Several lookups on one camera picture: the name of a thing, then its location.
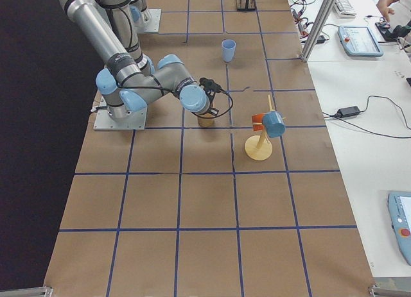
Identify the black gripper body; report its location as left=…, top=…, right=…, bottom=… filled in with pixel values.
left=199, top=78, right=222, bottom=105

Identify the light blue cup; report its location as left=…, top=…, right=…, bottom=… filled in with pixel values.
left=221, top=39, right=236, bottom=63

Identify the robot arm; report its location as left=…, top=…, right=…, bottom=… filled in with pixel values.
left=59, top=0, right=223, bottom=119

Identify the bamboo wooden cup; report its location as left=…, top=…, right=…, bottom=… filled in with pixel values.
left=197, top=114, right=214, bottom=128

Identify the person's hand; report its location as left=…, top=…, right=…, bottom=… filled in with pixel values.
left=376, top=0, right=395, bottom=22

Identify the orange mug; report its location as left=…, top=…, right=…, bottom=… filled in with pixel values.
left=252, top=113, right=265, bottom=131

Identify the wooden mug tree stand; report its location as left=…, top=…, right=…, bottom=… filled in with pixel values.
left=245, top=96, right=275, bottom=161

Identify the blue mug on stand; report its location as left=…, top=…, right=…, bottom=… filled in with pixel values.
left=263, top=111, right=286, bottom=138

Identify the black rack with dowel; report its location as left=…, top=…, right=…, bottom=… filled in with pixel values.
left=232, top=0, right=257, bottom=12

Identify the black power adapter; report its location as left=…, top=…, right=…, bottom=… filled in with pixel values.
left=336, top=106, right=362, bottom=118

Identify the blue teach pendant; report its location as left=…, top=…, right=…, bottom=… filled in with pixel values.
left=338, top=26, right=383, bottom=57
left=388, top=191, right=410, bottom=265

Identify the white keyboard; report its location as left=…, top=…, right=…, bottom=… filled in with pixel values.
left=333, top=0, right=356, bottom=19

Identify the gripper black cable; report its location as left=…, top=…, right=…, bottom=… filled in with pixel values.
left=213, top=87, right=234, bottom=117

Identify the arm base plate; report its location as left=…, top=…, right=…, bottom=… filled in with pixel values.
left=136, top=8, right=161, bottom=34
left=93, top=89, right=148, bottom=131

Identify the aluminium frame post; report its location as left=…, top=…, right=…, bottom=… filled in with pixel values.
left=301, top=0, right=336, bottom=62

